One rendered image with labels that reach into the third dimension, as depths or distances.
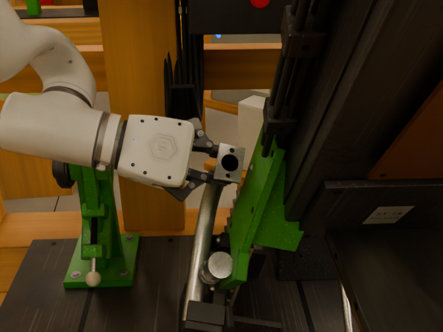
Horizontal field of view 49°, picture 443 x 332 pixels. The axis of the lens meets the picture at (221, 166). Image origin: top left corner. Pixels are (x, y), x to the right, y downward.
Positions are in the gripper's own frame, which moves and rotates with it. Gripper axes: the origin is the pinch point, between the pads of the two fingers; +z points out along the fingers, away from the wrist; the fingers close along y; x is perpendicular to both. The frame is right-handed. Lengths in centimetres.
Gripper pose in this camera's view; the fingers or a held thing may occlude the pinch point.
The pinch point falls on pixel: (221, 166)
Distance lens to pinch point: 73.4
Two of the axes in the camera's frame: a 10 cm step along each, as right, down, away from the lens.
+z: 9.6, 2.1, 1.7
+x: -2.2, 2.6, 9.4
